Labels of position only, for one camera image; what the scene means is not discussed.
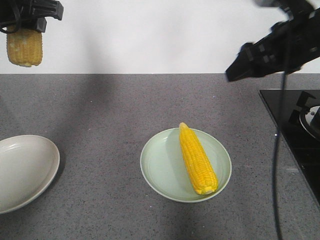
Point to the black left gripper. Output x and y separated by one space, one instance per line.
29 13

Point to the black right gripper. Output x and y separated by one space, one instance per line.
289 46

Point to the yellow corn cob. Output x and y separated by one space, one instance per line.
200 171
25 47

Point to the silver gas burner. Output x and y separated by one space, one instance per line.
310 121

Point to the black glass cooktop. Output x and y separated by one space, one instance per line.
285 110

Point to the green round plate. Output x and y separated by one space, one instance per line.
163 167

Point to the beige round plate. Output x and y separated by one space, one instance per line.
28 165

